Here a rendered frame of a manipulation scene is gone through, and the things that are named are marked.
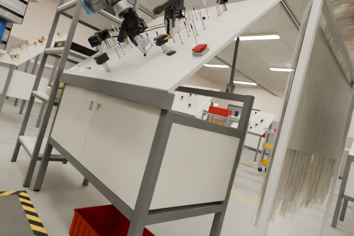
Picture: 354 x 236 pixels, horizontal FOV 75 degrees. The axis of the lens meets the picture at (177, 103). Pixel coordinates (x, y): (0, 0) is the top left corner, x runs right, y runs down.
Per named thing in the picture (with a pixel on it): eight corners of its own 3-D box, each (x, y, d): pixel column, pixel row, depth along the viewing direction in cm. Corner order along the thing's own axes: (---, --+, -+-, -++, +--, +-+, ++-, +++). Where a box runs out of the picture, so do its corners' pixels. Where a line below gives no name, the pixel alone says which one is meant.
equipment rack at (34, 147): (22, 187, 166) (94, -54, 175) (9, 159, 210) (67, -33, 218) (89, 185, 201) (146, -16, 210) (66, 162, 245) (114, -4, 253)
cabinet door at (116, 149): (131, 210, 87) (159, 108, 89) (77, 161, 126) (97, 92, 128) (137, 209, 89) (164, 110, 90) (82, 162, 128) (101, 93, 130)
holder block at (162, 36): (156, 45, 120) (153, 38, 118) (164, 40, 122) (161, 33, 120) (159, 46, 117) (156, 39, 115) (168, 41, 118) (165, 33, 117)
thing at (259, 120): (254, 161, 723) (267, 110, 731) (223, 150, 806) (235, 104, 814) (264, 162, 775) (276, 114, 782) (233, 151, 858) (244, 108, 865)
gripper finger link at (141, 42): (150, 49, 111) (140, 32, 109) (140, 55, 114) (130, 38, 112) (153, 48, 114) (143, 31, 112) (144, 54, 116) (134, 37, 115)
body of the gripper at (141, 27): (142, 30, 108) (128, 6, 106) (128, 39, 112) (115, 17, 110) (149, 29, 115) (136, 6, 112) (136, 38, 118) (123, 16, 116)
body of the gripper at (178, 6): (185, 19, 118) (186, -7, 114) (170, 18, 114) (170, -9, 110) (177, 19, 124) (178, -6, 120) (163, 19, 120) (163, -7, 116)
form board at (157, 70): (64, 74, 170) (62, 72, 169) (159, 18, 220) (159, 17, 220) (169, 94, 85) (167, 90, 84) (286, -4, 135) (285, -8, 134)
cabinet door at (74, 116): (78, 161, 127) (98, 92, 129) (50, 136, 166) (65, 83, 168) (81, 161, 128) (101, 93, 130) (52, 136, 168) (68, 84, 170)
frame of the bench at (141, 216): (108, 327, 82) (168, 110, 86) (32, 189, 168) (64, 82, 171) (208, 277, 124) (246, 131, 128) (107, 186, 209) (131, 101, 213)
